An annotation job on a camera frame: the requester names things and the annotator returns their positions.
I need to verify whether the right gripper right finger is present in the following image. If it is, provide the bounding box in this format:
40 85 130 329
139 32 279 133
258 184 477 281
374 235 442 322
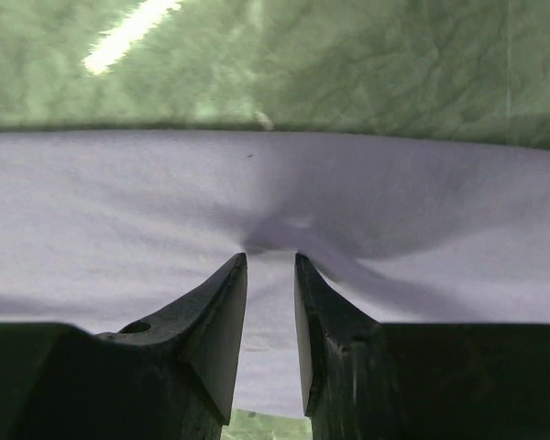
294 255 550 439

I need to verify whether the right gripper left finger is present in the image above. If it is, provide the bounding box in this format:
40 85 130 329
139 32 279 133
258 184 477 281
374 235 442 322
0 253 248 439

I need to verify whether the purple t shirt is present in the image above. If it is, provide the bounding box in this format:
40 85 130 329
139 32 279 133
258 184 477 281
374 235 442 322
0 131 550 417

